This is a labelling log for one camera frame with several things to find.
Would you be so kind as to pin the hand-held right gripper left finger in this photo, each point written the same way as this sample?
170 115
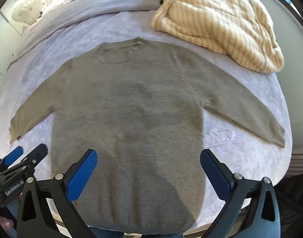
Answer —
82 176

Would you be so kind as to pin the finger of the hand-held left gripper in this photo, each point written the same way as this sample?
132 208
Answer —
13 156
37 153

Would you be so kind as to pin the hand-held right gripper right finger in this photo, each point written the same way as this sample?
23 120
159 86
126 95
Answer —
214 176

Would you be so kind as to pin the grey knit sweater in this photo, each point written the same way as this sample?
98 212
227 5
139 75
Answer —
131 119

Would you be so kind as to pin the person's left hand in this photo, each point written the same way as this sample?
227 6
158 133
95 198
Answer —
5 223

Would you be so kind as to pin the lavender embossed bedspread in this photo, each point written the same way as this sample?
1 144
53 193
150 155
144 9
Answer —
240 153

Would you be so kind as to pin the dark cloth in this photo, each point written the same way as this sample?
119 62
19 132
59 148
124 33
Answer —
291 203

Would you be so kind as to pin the ribbed radiator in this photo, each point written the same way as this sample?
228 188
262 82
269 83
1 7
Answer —
300 161

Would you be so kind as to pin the grey duvet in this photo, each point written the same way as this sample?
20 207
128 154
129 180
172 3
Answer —
74 12

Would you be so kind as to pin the cream striped fluffy blanket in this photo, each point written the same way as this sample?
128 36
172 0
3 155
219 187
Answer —
216 22

